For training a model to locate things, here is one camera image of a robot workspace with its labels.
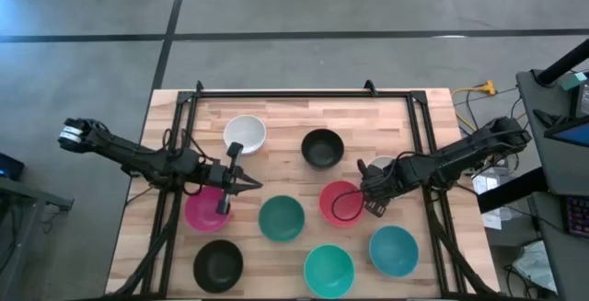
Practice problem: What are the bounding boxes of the grey desk with keyboard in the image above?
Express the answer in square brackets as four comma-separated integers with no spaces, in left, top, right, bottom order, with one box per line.
[528,190,589,301]

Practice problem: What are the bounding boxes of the grey metal stand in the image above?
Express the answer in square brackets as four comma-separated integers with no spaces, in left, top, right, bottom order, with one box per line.
[0,176,75,295]

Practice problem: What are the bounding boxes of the dark green bowl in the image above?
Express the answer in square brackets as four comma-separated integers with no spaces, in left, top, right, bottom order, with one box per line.
[257,194,306,244]

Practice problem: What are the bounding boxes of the black box with blue light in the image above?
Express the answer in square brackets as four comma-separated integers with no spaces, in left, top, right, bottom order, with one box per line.
[0,152,27,182]

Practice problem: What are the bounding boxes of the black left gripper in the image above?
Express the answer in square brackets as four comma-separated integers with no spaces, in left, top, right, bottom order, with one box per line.
[203,141,263,216]

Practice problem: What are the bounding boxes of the black pole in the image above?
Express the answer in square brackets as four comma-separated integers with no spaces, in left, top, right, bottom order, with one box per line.
[536,38,589,87]

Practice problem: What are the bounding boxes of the backlit keyboard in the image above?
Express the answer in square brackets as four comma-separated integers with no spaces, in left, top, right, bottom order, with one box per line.
[563,194,589,240]

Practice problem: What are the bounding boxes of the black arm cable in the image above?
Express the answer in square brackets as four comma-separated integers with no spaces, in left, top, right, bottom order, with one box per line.
[330,151,415,223]
[160,127,217,197]

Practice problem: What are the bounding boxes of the black metal table frame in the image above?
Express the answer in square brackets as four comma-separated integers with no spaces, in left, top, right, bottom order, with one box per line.
[105,87,502,301]

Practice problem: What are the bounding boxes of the blue bowl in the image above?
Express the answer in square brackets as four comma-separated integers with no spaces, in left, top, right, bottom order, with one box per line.
[368,225,421,279]

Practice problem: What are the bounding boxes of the yellow power plug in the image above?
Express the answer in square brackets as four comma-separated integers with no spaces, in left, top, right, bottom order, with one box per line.
[478,79,498,98]

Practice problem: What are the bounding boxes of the pink bowl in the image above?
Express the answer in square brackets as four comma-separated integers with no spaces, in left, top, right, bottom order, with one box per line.
[184,185,233,234]

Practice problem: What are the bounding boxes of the white bowl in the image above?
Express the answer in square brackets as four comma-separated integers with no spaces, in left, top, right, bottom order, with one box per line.
[367,155,398,171]
[223,114,268,156]

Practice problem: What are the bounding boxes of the white plastic bag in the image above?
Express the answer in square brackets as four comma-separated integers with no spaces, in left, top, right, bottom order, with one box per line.
[510,239,558,293]

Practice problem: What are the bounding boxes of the monitor with blue screen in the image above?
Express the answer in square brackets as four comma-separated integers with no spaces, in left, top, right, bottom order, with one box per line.
[544,115,589,149]

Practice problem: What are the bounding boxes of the black floor cable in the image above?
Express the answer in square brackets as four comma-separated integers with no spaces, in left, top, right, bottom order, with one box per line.
[463,89,482,133]

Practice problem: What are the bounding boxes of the yellow power cable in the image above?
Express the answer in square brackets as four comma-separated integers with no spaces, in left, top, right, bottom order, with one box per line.
[450,87,484,133]

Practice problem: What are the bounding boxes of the teal box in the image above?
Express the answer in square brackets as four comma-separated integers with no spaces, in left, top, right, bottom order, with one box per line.
[560,71,589,91]

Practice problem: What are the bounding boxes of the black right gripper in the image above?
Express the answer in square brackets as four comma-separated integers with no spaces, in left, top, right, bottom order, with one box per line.
[358,157,407,219]

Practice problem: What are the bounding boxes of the turquoise bowl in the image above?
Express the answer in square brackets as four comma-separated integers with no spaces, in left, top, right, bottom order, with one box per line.
[303,243,356,300]

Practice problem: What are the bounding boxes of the black beam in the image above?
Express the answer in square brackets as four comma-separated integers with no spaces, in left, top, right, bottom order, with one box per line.
[476,167,549,214]

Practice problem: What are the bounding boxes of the white papers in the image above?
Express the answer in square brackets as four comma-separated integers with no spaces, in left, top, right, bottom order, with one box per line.
[471,167,507,197]

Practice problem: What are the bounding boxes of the black bowl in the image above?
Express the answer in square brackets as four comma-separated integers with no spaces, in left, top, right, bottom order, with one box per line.
[192,238,245,295]
[300,128,345,170]

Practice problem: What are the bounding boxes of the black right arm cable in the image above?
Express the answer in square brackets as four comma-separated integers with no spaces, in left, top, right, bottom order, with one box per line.
[330,151,415,223]

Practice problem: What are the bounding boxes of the grey desk with monitor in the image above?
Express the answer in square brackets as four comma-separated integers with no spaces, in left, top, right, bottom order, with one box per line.
[514,68,589,196]

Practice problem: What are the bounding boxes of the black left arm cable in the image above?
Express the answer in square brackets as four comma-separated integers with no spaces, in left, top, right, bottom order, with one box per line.
[160,127,217,197]

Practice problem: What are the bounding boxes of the red bowl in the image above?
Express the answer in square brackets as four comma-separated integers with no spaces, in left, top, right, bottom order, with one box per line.
[318,179,368,228]

